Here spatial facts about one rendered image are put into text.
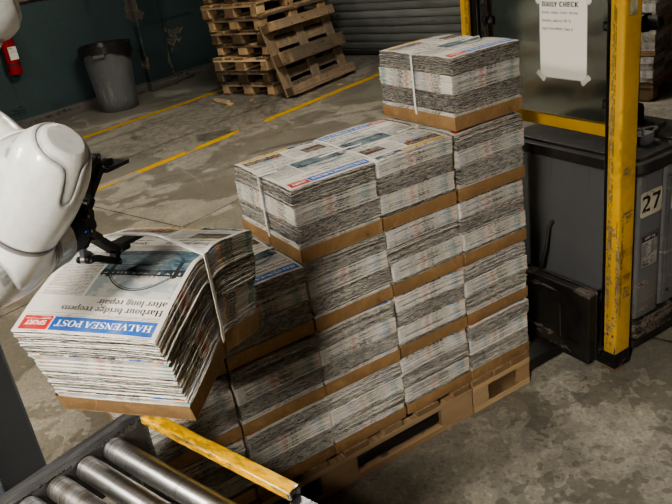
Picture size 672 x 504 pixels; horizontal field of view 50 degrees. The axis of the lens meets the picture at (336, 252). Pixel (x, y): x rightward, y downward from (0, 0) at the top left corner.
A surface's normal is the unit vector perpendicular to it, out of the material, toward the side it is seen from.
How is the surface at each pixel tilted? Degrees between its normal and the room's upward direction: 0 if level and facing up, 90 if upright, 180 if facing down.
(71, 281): 14
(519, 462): 0
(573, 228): 90
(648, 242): 90
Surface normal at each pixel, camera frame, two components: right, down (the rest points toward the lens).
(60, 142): 0.64, -0.58
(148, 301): -0.19, -0.74
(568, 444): -0.14, -0.90
